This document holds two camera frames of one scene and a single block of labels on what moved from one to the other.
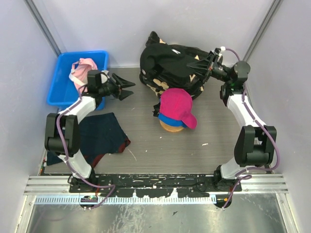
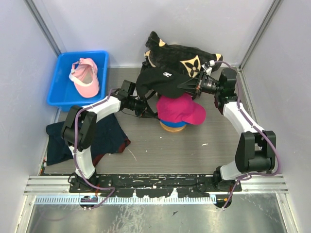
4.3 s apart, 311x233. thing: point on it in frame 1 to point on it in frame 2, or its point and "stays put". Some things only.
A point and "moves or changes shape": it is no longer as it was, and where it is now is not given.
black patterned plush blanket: x=164 y=66 stays put
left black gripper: x=122 y=94 to x=147 y=113
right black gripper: x=207 y=66 to x=192 y=84
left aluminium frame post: x=32 y=6 stays put
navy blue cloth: x=99 y=136 stays put
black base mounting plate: x=151 y=185 stays put
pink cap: x=79 y=72 stays put
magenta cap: x=177 y=104 moves or changes shape
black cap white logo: x=166 y=58 to x=164 y=81
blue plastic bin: x=62 y=91 stays put
